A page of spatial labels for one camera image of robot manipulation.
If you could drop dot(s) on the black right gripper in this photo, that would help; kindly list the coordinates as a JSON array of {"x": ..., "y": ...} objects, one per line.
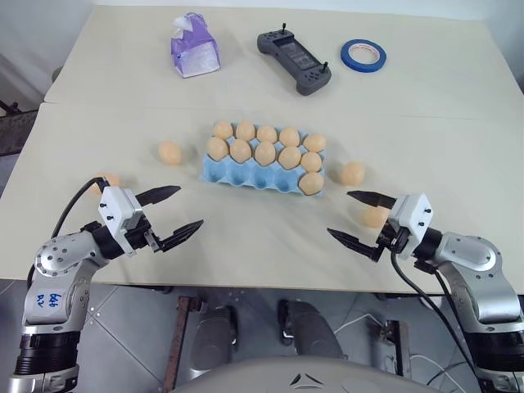
[{"x": 391, "y": 239}]

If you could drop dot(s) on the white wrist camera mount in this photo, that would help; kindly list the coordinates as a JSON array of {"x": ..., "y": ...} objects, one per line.
[
  {"x": 116, "y": 209},
  {"x": 413, "y": 217}
]

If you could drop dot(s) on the grey robot torso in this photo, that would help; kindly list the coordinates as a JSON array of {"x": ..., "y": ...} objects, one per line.
[{"x": 327, "y": 376}]

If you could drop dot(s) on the blue egg carton with eggs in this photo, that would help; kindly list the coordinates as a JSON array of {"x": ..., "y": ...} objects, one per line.
[{"x": 245, "y": 177}]

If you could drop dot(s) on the blue tape roll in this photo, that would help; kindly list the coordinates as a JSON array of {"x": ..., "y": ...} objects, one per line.
[{"x": 348, "y": 61}]

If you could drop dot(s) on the tan egg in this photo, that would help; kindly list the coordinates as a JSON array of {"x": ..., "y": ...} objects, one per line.
[
  {"x": 111, "y": 180},
  {"x": 240, "y": 150},
  {"x": 353, "y": 172},
  {"x": 245, "y": 130},
  {"x": 217, "y": 148},
  {"x": 223, "y": 129},
  {"x": 265, "y": 153},
  {"x": 289, "y": 136},
  {"x": 311, "y": 162},
  {"x": 373, "y": 219},
  {"x": 314, "y": 142},
  {"x": 311, "y": 183},
  {"x": 169, "y": 152},
  {"x": 290, "y": 158},
  {"x": 266, "y": 134}
]

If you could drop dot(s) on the black metal floor stand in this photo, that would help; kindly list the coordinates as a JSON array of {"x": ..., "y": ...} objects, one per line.
[{"x": 16, "y": 131}]

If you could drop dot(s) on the purple tissue pack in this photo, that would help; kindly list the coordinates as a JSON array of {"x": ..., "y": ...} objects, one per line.
[{"x": 194, "y": 49}]

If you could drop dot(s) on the grey handheld controller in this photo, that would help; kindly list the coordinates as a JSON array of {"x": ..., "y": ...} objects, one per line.
[{"x": 296, "y": 57}]

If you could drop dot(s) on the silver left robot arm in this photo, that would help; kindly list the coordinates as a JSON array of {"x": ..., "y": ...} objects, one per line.
[{"x": 53, "y": 278}]

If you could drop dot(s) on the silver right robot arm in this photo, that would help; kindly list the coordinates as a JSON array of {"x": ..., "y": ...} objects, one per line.
[{"x": 479, "y": 278}]

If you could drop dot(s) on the dark rounded robot foot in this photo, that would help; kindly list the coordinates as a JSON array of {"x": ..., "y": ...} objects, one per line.
[
  {"x": 315, "y": 331},
  {"x": 215, "y": 340}
]

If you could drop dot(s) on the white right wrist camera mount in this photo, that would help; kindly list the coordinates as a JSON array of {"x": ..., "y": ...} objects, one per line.
[{"x": 413, "y": 217}]

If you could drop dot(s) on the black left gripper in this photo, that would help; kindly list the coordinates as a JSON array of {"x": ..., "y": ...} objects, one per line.
[{"x": 141, "y": 235}]

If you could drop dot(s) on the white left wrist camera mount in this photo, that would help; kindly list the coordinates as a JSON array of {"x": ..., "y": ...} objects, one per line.
[{"x": 116, "y": 209}]

